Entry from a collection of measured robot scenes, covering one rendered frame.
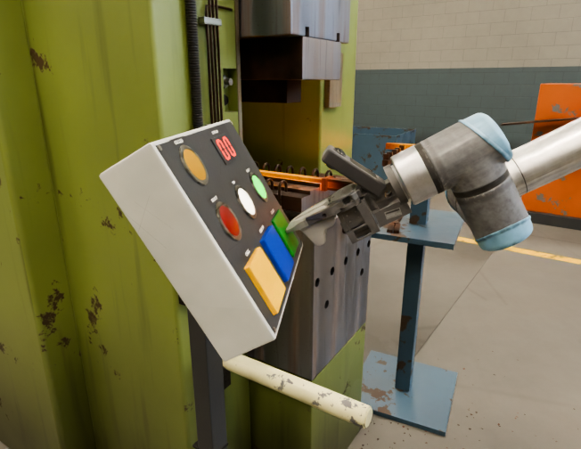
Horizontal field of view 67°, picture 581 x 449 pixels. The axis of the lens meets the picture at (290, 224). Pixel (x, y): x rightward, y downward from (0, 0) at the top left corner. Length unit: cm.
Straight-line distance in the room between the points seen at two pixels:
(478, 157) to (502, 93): 808
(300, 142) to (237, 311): 103
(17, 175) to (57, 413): 71
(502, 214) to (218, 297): 46
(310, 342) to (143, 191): 81
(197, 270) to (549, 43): 838
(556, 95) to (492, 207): 388
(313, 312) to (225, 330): 64
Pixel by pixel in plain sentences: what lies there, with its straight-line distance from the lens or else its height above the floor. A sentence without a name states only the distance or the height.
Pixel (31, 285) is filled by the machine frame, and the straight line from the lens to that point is 137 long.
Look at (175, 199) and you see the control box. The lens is 53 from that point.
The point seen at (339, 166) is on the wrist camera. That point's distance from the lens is 73.
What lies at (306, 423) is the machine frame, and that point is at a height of 32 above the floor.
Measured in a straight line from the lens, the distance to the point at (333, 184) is 122.
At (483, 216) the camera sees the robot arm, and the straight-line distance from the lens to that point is 76.
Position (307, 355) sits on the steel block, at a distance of 127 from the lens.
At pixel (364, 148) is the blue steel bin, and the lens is 502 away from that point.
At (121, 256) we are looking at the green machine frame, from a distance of 115.
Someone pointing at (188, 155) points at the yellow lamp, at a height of 118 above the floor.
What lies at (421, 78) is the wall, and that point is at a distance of 919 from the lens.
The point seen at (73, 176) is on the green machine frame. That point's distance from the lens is 123.
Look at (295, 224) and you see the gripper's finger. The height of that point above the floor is 103.
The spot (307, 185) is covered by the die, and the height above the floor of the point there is 99.
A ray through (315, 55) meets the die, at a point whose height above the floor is 133.
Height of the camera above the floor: 126
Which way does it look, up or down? 18 degrees down
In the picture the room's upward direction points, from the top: straight up
